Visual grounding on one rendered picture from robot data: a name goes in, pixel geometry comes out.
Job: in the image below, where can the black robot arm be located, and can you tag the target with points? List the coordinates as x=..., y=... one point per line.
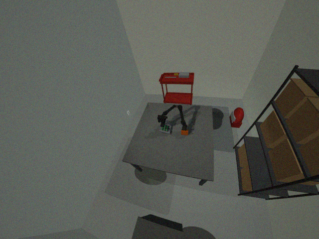
x=164, y=117

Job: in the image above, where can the grey switch panel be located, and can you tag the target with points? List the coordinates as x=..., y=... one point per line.
x=166, y=128

